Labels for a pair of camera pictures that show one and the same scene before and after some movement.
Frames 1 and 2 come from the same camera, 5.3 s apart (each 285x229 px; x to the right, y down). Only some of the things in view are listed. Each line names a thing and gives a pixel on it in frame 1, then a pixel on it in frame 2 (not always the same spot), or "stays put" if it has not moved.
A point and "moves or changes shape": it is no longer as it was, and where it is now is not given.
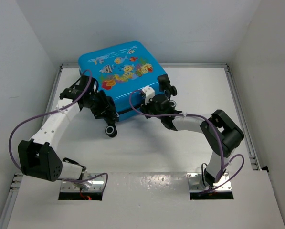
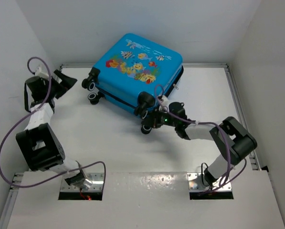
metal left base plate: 94,184 stays put
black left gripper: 104,104 → 67,82
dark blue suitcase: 120,69 moves or changes shape
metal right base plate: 195,183 stays put
